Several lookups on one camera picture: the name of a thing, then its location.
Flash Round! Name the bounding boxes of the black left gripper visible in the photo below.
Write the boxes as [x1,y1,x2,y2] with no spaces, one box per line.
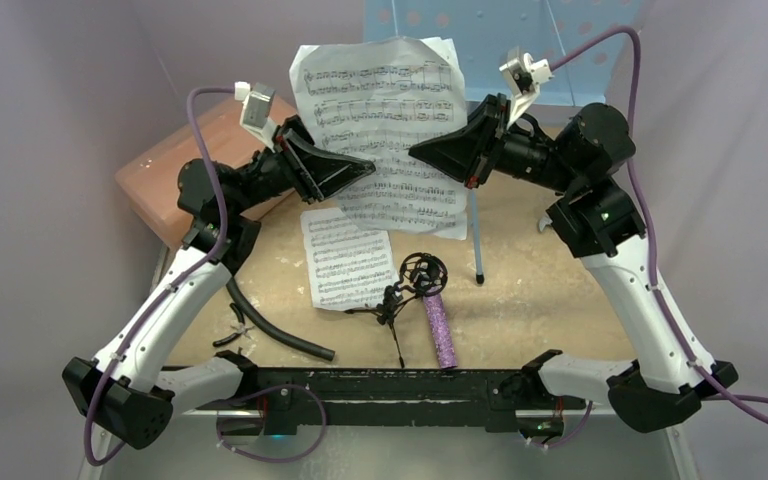
[228,115,374,216]

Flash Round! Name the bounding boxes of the sheet music page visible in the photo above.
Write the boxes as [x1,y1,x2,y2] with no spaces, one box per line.
[289,37,467,240]
[300,208,397,311]

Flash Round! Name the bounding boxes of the light blue music stand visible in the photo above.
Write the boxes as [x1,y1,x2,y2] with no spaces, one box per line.
[362,0,645,286]

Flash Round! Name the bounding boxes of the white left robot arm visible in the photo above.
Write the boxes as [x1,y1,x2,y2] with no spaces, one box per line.
[62,116,375,449]

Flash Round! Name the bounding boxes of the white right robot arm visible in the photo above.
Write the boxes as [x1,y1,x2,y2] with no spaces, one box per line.
[409,95,737,433]

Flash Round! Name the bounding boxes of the purple glitter microphone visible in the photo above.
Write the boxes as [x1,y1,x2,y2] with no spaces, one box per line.
[423,295,458,370]

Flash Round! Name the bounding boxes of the translucent pink storage box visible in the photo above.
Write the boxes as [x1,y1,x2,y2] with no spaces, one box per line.
[114,92,306,251]

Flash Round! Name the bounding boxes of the black pliers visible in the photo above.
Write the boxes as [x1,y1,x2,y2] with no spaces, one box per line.
[211,302,252,349]

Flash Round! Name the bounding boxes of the black foam tube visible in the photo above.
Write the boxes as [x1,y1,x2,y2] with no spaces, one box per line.
[226,278,336,362]

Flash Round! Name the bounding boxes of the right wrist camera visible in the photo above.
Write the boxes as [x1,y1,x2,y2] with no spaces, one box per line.
[499,47,553,129]

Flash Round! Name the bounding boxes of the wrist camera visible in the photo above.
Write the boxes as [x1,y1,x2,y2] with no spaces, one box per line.
[233,81,278,149]
[499,47,553,129]

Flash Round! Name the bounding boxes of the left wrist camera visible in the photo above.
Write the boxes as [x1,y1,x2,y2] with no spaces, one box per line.
[233,81,278,149]

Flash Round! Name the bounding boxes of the red handled wrench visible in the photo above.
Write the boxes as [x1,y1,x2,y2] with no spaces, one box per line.
[538,215,553,233]

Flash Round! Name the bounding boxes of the black microphone shock mount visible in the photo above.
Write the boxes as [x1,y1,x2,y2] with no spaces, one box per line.
[345,252,448,369]

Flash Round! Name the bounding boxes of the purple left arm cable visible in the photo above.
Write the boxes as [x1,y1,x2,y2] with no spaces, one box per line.
[82,86,327,467]

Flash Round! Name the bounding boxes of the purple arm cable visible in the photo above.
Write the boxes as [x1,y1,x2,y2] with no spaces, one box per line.
[82,86,327,467]
[523,25,768,452]

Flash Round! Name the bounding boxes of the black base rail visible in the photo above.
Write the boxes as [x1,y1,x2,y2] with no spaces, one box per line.
[207,367,585,435]

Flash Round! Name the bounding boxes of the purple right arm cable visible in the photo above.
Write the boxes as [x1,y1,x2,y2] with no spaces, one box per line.
[523,25,768,452]

